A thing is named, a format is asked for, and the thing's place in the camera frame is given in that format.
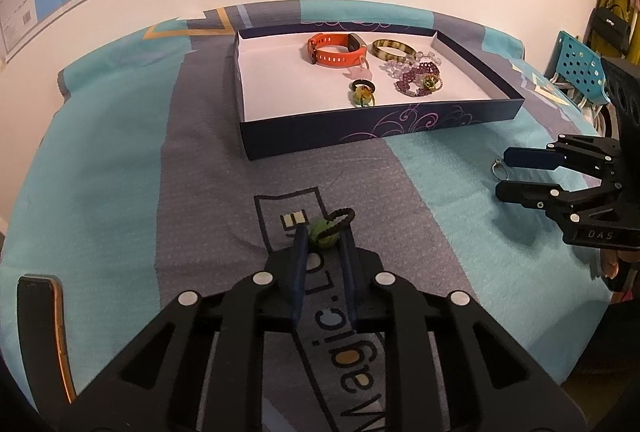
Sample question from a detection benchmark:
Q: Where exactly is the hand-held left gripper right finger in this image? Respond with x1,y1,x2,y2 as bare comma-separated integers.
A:
339,227,586,432

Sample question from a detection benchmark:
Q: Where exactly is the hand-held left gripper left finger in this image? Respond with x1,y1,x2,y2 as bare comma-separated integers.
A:
60,226,312,432

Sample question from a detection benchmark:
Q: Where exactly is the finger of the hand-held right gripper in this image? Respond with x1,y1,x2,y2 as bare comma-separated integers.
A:
495,179,623,227
503,134,623,177

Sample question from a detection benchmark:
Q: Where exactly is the black hair tie green bead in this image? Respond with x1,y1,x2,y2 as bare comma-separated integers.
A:
307,208,357,247

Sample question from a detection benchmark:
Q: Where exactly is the purple bead bracelet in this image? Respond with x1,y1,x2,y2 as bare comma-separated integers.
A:
394,62,445,98

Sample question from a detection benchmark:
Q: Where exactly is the clear crystal bead bracelet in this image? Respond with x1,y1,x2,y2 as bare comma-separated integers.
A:
382,49,443,75

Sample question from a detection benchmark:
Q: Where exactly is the black hair tie yellow-green bead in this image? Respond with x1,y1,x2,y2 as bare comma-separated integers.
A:
348,79,378,108

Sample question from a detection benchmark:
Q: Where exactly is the pink braided bracelet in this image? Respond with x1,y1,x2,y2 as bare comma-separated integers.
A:
340,57,376,83

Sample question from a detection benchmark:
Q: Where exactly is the shallow navy cardboard box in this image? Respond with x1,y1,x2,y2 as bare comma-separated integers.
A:
234,28,526,161

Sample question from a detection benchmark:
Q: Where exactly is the person's right hand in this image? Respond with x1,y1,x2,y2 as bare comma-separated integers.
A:
599,248,626,282

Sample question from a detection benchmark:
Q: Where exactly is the blue perforated plastic chair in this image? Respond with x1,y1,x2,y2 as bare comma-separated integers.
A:
552,30,613,105

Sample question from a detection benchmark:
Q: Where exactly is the black handbag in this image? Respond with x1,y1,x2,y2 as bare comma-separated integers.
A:
590,7,633,55

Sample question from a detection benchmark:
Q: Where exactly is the tortoiseshell bangle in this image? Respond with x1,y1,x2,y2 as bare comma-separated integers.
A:
370,39,416,63

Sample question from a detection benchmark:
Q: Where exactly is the person's dark clothing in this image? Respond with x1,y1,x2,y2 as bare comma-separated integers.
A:
562,299,640,432

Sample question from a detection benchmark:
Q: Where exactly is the orange watch band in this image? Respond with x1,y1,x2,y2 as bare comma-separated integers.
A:
306,32,368,68

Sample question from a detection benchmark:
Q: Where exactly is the black phone with orange edge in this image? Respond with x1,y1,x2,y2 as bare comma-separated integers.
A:
16,275,78,405

